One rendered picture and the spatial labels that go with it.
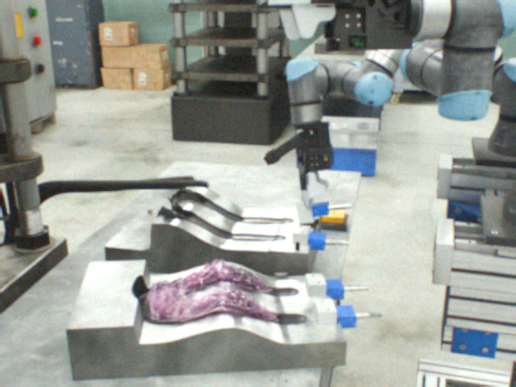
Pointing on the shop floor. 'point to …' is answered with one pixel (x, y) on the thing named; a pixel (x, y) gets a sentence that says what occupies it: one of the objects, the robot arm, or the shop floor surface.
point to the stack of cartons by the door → (132, 59)
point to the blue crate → (355, 160)
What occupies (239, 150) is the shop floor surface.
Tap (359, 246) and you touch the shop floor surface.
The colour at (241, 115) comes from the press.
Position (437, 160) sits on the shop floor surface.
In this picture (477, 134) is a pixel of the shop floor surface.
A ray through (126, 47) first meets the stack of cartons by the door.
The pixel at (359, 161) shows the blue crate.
